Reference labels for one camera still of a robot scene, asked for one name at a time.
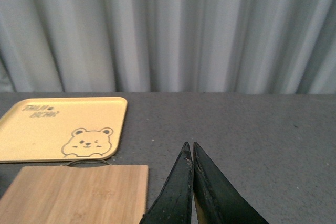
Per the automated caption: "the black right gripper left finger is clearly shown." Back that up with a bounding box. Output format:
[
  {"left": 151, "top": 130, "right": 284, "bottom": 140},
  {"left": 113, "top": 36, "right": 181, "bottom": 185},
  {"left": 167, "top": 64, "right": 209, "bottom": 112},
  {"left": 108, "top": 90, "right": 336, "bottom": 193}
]
[{"left": 140, "top": 142, "right": 194, "bottom": 224}]

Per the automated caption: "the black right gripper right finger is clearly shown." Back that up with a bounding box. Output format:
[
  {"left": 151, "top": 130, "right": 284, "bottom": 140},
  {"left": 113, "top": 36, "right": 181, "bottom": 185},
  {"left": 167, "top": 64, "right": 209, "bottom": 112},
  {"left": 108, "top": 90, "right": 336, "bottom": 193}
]
[{"left": 193, "top": 142, "right": 268, "bottom": 223}]

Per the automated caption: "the wooden cutting board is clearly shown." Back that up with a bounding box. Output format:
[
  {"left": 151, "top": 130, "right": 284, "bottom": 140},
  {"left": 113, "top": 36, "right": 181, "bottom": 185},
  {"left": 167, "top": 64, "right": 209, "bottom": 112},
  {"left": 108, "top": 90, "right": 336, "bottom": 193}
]
[{"left": 1, "top": 165, "right": 149, "bottom": 223}]

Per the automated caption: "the yellow bear tray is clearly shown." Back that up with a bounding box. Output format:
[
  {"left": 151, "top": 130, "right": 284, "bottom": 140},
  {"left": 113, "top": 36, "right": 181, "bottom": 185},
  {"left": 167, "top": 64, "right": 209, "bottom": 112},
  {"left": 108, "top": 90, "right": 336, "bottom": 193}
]
[{"left": 1, "top": 97, "right": 128, "bottom": 163}]

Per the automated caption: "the grey curtain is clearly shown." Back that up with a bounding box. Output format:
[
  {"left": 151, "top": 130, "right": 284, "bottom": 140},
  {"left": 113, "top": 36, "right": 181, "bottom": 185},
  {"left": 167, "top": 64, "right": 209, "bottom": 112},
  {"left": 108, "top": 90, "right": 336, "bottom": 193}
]
[{"left": 1, "top": 0, "right": 335, "bottom": 94}]

